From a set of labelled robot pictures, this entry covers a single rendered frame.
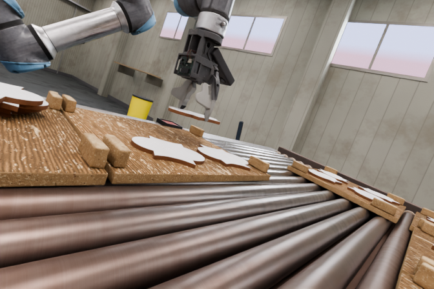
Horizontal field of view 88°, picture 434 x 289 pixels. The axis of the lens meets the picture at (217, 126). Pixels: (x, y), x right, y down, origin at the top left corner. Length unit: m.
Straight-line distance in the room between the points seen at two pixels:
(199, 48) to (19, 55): 0.58
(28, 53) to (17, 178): 0.69
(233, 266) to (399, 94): 3.95
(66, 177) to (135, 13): 0.78
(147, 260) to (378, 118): 3.91
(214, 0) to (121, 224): 0.50
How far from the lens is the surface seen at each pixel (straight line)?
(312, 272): 0.32
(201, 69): 0.55
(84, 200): 0.28
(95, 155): 0.30
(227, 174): 0.45
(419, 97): 4.11
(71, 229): 0.24
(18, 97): 0.43
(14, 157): 0.31
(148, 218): 0.27
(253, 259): 0.27
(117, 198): 0.30
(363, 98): 4.09
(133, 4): 0.99
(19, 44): 0.93
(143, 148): 0.41
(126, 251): 0.22
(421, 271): 0.41
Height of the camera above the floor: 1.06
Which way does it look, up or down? 5 degrees down
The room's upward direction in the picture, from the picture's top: 20 degrees clockwise
